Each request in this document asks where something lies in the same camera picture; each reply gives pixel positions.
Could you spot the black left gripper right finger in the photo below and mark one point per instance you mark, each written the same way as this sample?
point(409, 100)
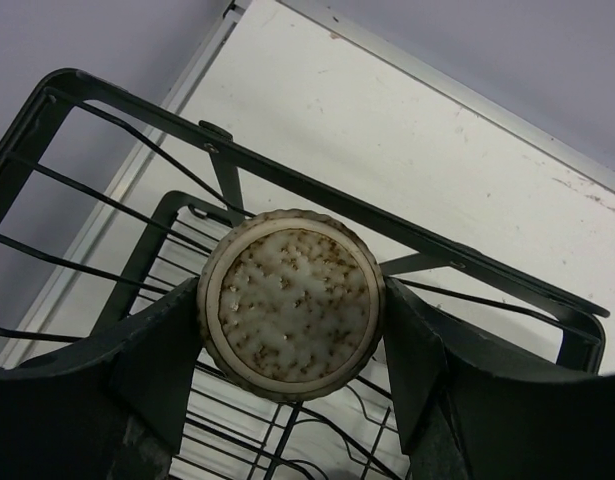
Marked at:
point(470, 405)

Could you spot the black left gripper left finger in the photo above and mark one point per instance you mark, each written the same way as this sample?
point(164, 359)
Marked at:
point(109, 406)

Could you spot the speckled beige ceramic cup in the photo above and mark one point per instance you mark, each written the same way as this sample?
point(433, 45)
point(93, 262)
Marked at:
point(291, 305)

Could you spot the black wire dish rack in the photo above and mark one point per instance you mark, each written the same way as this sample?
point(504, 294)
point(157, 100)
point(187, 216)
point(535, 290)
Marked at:
point(250, 184)

